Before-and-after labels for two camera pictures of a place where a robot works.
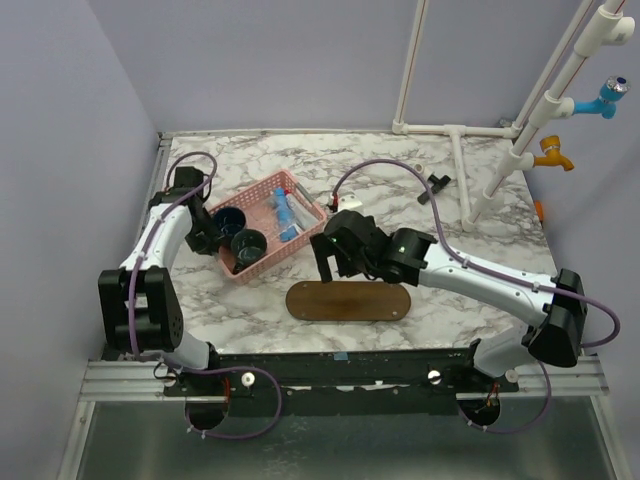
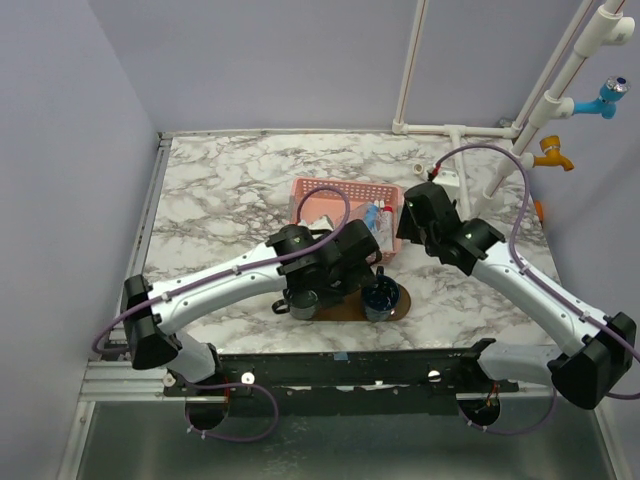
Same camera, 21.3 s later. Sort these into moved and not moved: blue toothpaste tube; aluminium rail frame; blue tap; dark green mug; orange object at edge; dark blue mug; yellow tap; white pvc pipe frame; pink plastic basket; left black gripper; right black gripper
Moved: pink plastic basket; right black gripper; blue toothpaste tube; dark green mug; dark blue mug; left black gripper
Not moved: aluminium rail frame; yellow tap; blue tap; orange object at edge; white pvc pipe frame
